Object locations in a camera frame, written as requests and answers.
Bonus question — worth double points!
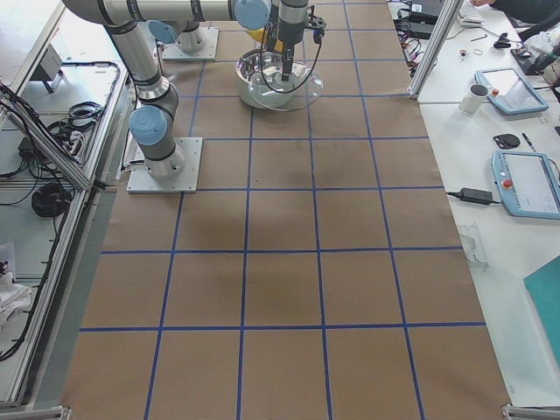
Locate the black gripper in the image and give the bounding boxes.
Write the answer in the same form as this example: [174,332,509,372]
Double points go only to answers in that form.
[267,24,298,81]

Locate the glass pot lid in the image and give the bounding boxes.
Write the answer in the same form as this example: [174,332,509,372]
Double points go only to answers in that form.
[248,73,324,111]

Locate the yellow corn cob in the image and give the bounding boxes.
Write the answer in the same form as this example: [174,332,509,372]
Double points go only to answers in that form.
[246,28,270,43]

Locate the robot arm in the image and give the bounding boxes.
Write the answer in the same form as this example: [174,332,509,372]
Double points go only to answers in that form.
[65,1,326,179]
[137,0,277,44]

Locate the pale green electric pot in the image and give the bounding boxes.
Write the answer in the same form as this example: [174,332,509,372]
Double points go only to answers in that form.
[235,49,312,109]

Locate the white mug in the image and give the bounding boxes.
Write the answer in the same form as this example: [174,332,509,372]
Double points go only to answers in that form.
[458,83,489,115]

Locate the far blue teach pendant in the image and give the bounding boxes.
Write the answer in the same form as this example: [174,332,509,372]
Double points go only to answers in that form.
[474,67,549,116]

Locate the blue teach pendant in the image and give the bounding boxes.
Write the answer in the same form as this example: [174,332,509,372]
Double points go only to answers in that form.
[491,150,559,220]
[474,67,549,116]

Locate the black power brick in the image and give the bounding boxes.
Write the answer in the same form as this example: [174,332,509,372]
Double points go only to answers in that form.
[458,187,494,206]

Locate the near blue teach pendant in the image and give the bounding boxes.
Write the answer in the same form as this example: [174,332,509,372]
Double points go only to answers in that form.
[491,150,559,220]

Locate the teal board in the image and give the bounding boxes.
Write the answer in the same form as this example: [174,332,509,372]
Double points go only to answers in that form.
[524,256,559,366]

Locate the white crumpled cloth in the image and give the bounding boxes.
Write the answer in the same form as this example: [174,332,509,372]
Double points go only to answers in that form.
[0,242,34,338]

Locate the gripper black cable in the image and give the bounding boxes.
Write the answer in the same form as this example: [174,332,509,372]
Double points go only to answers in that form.
[260,3,327,94]

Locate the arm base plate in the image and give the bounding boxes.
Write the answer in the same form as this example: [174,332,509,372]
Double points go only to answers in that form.
[127,137,203,193]
[163,27,219,61]

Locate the aluminium frame post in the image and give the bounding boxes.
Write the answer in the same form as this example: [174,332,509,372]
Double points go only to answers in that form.
[408,0,462,99]

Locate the coiled black cables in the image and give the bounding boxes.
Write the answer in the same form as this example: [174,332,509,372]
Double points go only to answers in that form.
[31,181,74,219]

